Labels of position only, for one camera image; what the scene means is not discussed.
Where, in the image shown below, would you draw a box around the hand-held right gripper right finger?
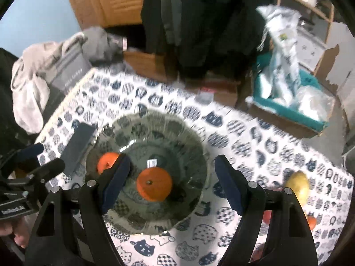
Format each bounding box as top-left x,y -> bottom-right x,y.
214,155 -> 318,266

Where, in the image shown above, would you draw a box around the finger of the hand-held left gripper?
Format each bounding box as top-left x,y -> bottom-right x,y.
26,158 -> 66,182
10,143 -> 45,170

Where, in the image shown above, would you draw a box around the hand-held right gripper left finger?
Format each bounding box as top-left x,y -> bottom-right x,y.
25,153 -> 131,266

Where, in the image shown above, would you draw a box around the person's left hand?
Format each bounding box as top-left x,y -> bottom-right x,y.
0,215 -> 32,249

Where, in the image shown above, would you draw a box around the black rectangular device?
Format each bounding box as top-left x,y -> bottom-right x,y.
62,122 -> 96,177

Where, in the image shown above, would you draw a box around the cat print tablecloth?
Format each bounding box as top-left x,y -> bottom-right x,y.
36,64 -> 354,266

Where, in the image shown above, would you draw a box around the light grey sweatshirt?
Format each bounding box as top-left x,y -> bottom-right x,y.
11,40 -> 87,132

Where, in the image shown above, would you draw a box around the grey fabric bag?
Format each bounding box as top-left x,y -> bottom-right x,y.
48,44 -> 94,92

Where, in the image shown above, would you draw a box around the teal cardboard box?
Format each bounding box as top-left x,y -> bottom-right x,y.
245,54 -> 334,138

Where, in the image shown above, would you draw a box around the clear plastic bag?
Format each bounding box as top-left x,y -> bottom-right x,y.
293,85 -> 337,123

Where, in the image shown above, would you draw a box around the dark grey cloth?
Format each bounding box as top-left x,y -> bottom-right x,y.
83,26 -> 128,65

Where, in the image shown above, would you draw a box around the long printed plastic bag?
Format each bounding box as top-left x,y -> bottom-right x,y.
256,5 -> 302,106

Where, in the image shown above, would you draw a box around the dark hanging clothes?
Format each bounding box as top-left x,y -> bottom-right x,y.
140,0 -> 281,81

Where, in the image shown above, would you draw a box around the wooden louvred door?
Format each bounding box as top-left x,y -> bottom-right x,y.
62,0 -> 145,30

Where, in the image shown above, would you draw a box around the wooden shelf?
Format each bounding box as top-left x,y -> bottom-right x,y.
277,0 -> 337,76

